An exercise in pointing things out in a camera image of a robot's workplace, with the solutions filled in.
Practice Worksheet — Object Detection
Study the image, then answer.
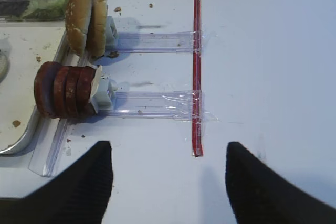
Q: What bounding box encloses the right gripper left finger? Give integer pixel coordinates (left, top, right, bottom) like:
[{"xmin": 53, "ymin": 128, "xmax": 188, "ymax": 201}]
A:
[{"xmin": 1, "ymin": 141, "xmax": 113, "ymax": 223}]

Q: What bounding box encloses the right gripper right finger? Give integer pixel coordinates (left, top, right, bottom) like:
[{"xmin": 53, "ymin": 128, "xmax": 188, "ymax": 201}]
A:
[{"xmin": 225, "ymin": 142, "xmax": 335, "ymax": 223}]

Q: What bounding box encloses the meat patty slice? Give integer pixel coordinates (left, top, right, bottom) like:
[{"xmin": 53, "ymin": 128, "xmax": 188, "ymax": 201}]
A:
[
  {"xmin": 34, "ymin": 61, "xmax": 62, "ymax": 118},
  {"xmin": 53, "ymin": 66, "xmax": 71, "ymax": 118},
  {"xmin": 65, "ymin": 67, "xmax": 96, "ymax": 118}
]

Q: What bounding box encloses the white cheese slice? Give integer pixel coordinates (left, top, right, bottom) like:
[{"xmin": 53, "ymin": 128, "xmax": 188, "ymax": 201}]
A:
[{"xmin": 88, "ymin": 65, "xmax": 102, "ymax": 114}]

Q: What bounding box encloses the front meat patty slice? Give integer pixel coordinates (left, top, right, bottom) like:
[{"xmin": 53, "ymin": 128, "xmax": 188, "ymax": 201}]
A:
[{"xmin": 34, "ymin": 61, "xmax": 62, "ymax": 118}]

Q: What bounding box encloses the white pusher block lower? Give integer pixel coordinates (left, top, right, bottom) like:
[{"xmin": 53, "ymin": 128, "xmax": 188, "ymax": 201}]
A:
[{"xmin": 94, "ymin": 79, "xmax": 116, "ymax": 110}]

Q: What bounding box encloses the white pusher block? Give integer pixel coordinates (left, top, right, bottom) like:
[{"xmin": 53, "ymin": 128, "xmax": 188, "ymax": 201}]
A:
[
  {"xmin": 105, "ymin": 16, "xmax": 119, "ymax": 47},
  {"xmin": 94, "ymin": 79, "xmax": 116, "ymax": 110}
]

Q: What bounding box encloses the right lower clear channel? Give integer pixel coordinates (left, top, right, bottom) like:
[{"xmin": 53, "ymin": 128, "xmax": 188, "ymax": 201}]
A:
[{"xmin": 98, "ymin": 90, "xmax": 218, "ymax": 122}]

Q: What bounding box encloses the clear channel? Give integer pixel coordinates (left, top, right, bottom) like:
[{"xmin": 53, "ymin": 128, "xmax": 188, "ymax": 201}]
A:
[
  {"xmin": 98, "ymin": 90, "xmax": 218, "ymax": 122},
  {"xmin": 104, "ymin": 31, "xmax": 218, "ymax": 55}
]

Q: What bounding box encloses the metal baking tray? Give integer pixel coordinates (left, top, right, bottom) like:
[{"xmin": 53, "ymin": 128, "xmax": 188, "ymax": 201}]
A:
[{"xmin": 1, "ymin": 21, "xmax": 65, "ymax": 155}]

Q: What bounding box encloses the white pusher block upper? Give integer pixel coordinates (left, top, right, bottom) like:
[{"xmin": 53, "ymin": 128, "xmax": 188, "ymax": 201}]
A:
[{"xmin": 105, "ymin": 16, "xmax": 119, "ymax": 47}]

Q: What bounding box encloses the right upper clear channel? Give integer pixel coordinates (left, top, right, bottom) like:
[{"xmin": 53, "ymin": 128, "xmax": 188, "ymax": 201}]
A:
[{"xmin": 104, "ymin": 31, "xmax": 218, "ymax": 55}]

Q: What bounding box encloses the rear bun half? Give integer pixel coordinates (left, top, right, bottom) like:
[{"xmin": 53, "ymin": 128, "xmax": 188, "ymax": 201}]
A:
[{"xmin": 86, "ymin": 0, "xmax": 108, "ymax": 58}]

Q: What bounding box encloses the red plastic rail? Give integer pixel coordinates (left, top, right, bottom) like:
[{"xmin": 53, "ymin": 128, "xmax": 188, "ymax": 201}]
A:
[{"xmin": 192, "ymin": 0, "xmax": 203, "ymax": 157}]

